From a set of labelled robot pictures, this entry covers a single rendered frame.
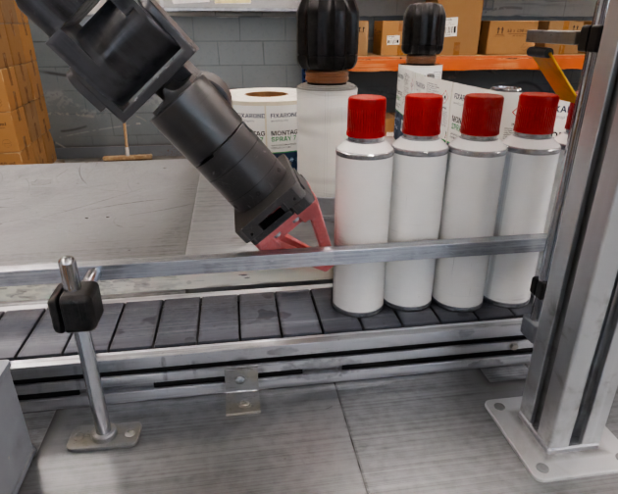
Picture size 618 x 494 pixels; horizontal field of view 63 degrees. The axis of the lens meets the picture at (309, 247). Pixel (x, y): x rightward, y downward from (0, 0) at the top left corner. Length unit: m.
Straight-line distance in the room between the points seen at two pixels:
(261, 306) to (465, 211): 0.22
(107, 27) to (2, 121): 3.32
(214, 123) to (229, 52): 4.42
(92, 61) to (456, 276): 0.36
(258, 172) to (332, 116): 0.29
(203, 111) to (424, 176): 0.20
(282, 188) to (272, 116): 0.46
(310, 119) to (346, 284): 0.29
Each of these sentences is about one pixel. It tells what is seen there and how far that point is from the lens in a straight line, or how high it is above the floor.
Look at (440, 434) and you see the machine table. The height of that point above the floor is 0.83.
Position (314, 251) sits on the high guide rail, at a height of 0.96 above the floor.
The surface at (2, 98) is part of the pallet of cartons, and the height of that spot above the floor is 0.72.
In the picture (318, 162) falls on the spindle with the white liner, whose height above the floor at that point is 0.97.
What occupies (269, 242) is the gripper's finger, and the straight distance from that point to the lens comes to 0.43.
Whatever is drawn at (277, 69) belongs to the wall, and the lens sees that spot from 4.84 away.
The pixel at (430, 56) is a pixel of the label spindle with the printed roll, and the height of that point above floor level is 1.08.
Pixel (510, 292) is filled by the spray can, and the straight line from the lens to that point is 0.54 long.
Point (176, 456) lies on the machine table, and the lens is 0.44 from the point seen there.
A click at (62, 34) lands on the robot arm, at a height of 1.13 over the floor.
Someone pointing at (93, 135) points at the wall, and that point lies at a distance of 5.10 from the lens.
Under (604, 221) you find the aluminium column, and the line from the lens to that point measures 0.37.
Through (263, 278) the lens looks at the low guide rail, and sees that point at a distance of 0.52.
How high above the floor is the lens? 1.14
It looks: 24 degrees down
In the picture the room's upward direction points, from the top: straight up
